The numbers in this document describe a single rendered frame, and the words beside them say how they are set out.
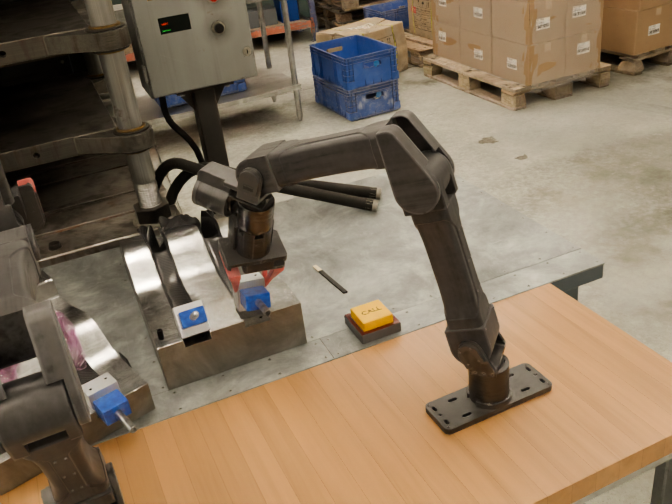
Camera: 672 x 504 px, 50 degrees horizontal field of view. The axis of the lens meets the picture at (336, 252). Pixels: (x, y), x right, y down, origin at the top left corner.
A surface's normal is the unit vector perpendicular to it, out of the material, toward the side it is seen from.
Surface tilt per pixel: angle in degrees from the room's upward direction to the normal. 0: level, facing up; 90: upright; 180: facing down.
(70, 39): 90
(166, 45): 90
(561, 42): 84
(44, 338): 63
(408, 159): 90
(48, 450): 120
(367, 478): 0
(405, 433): 0
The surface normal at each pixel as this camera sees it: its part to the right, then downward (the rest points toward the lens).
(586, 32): 0.37, 0.27
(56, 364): 0.33, -0.04
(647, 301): -0.11, -0.87
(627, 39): -0.89, 0.30
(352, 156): -0.41, 0.54
